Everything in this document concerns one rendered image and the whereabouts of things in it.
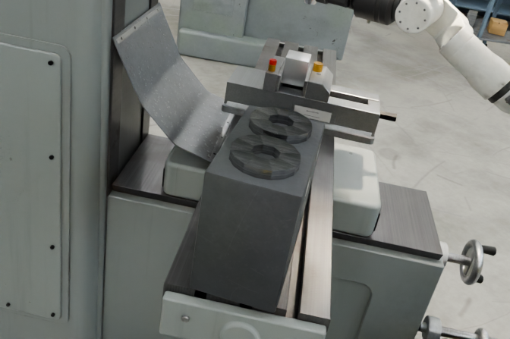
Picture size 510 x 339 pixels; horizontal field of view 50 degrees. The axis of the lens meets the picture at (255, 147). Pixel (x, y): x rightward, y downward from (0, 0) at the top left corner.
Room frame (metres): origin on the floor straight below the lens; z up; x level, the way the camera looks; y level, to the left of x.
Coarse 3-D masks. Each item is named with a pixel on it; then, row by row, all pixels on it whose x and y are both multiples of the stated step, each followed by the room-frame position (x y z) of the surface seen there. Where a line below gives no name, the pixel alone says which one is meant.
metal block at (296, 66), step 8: (288, 56) 1.16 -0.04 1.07; (296, 56) 1.17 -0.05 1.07; (304, 56) 1.18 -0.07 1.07; (288, 64) 1.15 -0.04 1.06; (296, 64) 1.15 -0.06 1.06; (304, 64) 1.15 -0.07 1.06; (288, 72) 1.15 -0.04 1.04; (296, 72) 1.15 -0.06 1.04; (304, 72) 1.15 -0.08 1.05; (288, 80) 1.15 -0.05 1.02; (296, 80) 1.15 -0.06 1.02
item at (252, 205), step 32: (256, 128) 0.67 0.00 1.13; (288, 128) 0.68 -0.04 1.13; (320, 128) 0.72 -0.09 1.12; (224, 160) 0.58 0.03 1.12; (256, 160) 0.57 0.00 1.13; (288, 160) 0.59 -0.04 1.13; (224, 192) 0.55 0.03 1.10; (256, 192) 0.54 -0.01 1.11; (288, 192) 0.54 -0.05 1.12; (224, 224) 0.54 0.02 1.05; (256, 224) 0.54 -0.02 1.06; (288, 224) 0.53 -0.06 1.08; (224, 256) 0.54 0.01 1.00; (256, 256) 0.54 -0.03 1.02; (288, 256) 0.53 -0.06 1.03; (192, 288) 0.55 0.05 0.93; (224, 288) 0.54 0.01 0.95; (256, 288) 0.54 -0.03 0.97
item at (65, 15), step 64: (0, 0) 1.01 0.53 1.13; (64, 0) 1.00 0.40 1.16; (128, 0) 1.13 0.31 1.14; (0, 64) 0.99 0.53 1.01; (64, 64) 0.99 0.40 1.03; (0, 128) 0.99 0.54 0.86; (64, 128) 0.99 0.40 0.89; (128, 128) 1.17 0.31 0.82; (0, 192) 0.98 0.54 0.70; (64, 192) 0.98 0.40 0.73; (0, 256) 0.98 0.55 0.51; (64, 256) 0.98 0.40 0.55; (0, 320) 0.99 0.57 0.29; (64, 320) 0.97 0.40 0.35
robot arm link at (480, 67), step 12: (468, 48) 0.99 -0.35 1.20; (480, 48) 1.00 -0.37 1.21; (456, 60) 1.00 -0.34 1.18; (468, 60) 0.99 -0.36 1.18; (480, 60) 0.98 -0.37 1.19; (492, 60) 0.98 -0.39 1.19; (468, 72) 0.99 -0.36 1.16; (480, 72) 0.97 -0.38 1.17; (492, 72) 0.97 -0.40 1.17; (504, 72) 0.97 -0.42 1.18; (480, 84) 0.97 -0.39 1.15; (492, 84) 0.96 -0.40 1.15; (504, 84) 0.95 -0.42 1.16; (492, 96) 0.96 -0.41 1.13; (504, 96) 0.95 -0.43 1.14; (504, 108) 0.95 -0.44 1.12
